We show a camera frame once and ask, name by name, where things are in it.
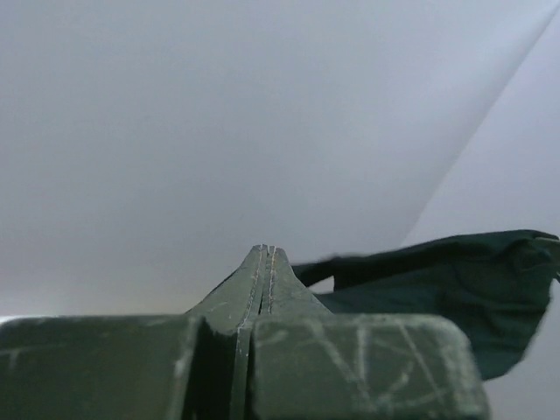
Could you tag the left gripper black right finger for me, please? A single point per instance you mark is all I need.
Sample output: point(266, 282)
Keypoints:
point(308, 363)

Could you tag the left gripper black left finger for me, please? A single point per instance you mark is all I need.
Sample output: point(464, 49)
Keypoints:
point(183, 366)

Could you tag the black t-shirt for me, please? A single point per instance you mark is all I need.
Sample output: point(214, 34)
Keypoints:
point(495, 287)

